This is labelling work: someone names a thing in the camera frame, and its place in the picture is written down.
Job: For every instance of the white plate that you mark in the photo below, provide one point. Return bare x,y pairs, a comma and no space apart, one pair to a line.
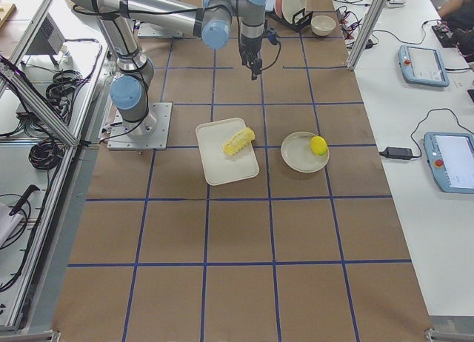
290,7

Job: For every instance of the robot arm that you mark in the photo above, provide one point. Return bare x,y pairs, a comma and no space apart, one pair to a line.
123,22

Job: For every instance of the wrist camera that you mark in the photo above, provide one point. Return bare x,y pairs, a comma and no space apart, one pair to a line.
272,36

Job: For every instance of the beige bowl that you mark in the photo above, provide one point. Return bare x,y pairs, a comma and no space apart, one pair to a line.
322,25

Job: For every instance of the aluminium frame post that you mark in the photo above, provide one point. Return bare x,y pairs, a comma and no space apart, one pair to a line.
368,25

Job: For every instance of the black plate rack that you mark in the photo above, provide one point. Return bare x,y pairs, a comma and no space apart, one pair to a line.
298,22

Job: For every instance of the white rectangular tray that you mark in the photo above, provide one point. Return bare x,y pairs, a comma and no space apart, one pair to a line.
218,167

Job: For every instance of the near teach pendant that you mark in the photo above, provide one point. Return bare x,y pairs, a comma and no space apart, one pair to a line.
450,158

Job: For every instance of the teach pendant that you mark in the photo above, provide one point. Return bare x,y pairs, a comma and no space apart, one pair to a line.
450,158
422,66

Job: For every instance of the black power adapter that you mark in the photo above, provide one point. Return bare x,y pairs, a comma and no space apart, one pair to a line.
401,153

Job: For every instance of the yellow lemon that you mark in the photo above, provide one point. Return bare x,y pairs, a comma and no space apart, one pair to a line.
318,145

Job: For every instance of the white oval dish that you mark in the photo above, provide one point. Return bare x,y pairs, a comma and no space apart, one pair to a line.
296,152

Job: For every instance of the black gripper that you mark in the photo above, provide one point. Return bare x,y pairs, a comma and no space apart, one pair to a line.
249,47

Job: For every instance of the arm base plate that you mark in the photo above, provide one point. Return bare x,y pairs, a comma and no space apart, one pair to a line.
151,134

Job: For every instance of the far teach pendant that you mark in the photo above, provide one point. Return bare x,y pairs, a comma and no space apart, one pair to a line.
422,66

